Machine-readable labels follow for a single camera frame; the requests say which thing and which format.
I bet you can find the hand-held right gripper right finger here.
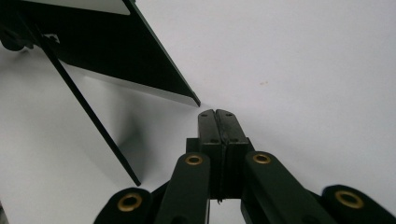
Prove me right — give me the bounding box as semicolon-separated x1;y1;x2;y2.
215;108;255;201

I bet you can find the white paper sheet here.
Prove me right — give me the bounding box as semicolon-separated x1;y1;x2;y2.
0;0;396;224

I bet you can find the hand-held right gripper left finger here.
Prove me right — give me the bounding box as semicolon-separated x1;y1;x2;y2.
186;108;224;201

